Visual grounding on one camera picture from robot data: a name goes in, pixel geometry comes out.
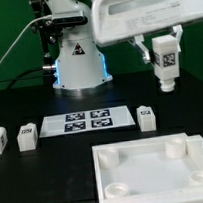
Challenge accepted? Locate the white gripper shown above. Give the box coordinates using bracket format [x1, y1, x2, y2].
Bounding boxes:
[91, 0, 203, 64]

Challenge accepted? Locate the white square tabletop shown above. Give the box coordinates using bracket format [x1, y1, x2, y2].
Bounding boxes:
[92, 133, 203, 203]

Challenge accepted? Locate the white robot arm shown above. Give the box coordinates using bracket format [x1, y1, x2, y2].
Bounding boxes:
[42, 0, 203, 95]

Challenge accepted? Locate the white tag plate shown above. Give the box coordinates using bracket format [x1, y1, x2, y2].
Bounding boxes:
[39, 105, 135, 137]

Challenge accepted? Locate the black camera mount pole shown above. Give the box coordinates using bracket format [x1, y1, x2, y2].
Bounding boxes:
[29, 0, 54, 73]

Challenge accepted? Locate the white cable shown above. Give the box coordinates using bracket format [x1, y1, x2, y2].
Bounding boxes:
[0, 14, 59, 81]

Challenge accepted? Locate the black cable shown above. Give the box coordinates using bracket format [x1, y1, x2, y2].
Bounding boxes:
[0, 67, 56, 92]

